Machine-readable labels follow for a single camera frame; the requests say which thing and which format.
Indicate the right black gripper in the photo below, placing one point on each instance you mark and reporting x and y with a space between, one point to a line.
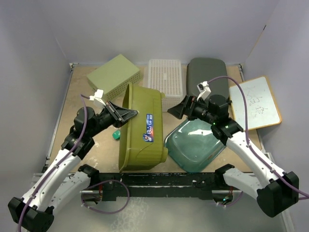
187 106

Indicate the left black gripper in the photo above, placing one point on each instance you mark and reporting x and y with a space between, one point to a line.
119 114

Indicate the light green small basket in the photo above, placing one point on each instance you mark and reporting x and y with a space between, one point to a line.
114 76

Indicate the whiteboard with wooden frame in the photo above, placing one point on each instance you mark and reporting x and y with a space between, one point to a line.
262 110

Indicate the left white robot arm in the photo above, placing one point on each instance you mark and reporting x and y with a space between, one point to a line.
36 209

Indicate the white perforated plastic basket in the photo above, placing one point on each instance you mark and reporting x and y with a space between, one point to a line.
165 75

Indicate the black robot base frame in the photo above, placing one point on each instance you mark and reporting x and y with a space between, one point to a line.
204 186

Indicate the green sponge block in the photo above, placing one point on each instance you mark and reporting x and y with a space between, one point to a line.
116 135

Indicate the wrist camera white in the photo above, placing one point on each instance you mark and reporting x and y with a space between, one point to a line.
97 98
204 90

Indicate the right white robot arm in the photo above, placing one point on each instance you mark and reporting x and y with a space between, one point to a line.
274 189

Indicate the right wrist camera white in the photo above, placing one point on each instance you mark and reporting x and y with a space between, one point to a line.
204 90

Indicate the olive green plastic tub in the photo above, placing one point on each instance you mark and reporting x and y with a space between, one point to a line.
141 144

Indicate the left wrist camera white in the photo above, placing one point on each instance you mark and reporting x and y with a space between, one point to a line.
97 98

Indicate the grey plastic tub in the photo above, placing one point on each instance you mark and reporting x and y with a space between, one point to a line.
205 69

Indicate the teal transparent plastic tub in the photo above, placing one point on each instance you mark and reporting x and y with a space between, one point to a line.
193 146

